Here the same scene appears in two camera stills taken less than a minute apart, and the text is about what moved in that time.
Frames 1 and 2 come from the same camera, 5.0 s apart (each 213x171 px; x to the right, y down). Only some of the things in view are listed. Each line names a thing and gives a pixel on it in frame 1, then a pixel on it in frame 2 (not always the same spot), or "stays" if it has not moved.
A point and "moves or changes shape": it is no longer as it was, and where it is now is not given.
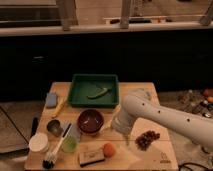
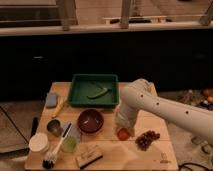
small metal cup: x=54 y=127 stays
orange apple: x=109 y=150 moves or changes shape
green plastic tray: x=94 y=91 stays
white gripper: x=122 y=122 stays
